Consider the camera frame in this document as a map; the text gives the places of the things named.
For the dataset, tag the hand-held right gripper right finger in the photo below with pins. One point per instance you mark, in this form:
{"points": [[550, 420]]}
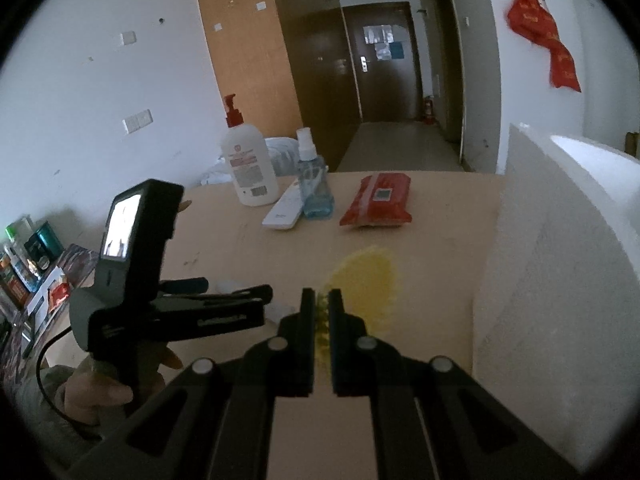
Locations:
{"points": [[337, 345]]}

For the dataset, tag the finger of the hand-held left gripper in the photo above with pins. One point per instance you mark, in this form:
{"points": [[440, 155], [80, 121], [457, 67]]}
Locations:
{"points": [[215, 312], [185, 285]]}

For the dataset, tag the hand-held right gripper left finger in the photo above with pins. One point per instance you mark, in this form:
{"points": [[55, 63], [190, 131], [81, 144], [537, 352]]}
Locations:
{"points": [[307, 345]]}

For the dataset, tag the white foam box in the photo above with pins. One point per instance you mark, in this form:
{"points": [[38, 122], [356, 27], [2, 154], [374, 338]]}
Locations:
{"points": [[540, 285]]}

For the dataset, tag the person's left forearm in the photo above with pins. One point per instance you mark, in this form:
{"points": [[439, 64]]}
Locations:
{"points": [[35, 410]]}

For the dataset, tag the person's left hand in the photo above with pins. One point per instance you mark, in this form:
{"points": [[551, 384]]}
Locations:
{"points": [[90, 395]]}

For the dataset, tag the stack of magazines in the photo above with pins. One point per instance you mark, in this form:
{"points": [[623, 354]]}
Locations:
{"points": [[75, 262]]}

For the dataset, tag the small red snack packet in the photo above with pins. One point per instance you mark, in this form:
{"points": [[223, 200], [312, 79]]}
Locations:
{"points": [[60, 294]]}

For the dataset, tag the row of toiletry bottles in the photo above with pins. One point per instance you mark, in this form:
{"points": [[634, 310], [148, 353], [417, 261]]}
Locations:
{"points": [[30, 255]]}

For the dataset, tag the white remote control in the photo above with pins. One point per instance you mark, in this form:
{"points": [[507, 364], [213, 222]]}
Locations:
{"points": [[282, 212]]}

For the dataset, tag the white lotion bottle red pump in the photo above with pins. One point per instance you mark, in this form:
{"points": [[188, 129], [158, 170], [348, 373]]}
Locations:
{"points": [[247, 165]]}

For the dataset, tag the red wet wipes packet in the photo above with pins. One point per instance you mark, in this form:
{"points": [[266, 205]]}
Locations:
{"points": [[375, 200]]}

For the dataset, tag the clear spray bottle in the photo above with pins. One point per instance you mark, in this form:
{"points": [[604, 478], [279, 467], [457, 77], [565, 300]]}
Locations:
{"points": [[315, 195]]}

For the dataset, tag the wooden wardrobe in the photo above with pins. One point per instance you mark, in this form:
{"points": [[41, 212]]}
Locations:
{"points": [[250, 60]]}

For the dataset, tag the red fire extinguisher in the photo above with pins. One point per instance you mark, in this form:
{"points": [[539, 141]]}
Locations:
{"points": [[429, 110]]}

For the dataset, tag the dark brown entrance door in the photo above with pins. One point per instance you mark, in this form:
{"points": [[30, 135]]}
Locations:
{"points": [[395, 90]]}

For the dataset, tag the blue paper on door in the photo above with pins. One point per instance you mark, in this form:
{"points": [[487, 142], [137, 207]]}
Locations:
{"points": [[396, 51]]}

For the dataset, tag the dark brown side door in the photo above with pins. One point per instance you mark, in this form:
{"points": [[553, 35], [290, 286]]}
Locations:
{"points": [[450, 60]]}

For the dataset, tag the grey paper on door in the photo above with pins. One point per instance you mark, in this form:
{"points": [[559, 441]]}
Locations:
{"points": [[377, 34]]}

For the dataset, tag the brown wooden board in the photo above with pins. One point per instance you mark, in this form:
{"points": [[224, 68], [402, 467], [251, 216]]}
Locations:
{"points": [[633, 144]]}

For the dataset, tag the red plastic bag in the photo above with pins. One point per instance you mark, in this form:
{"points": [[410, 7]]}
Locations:
{"points": [[532, 22], [565, 67]]}

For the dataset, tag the wide white wall switch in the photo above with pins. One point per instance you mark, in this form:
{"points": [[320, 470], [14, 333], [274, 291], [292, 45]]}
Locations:
{"points": [[137, 121]]}

